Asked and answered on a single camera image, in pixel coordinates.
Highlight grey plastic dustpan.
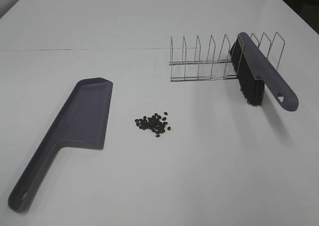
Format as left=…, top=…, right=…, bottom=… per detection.
left=7, top=77, right=113, bottom=213

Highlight grey hand brush black bristles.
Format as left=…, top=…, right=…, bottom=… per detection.
left=230, top=32, right=299, bottom=112

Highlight pile of coffee beans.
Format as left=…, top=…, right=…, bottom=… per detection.
left=134, top=111, right=171, bottom=138

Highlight metal wire rack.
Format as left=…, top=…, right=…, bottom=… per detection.
left=168, top=32, right=286, bottom=82

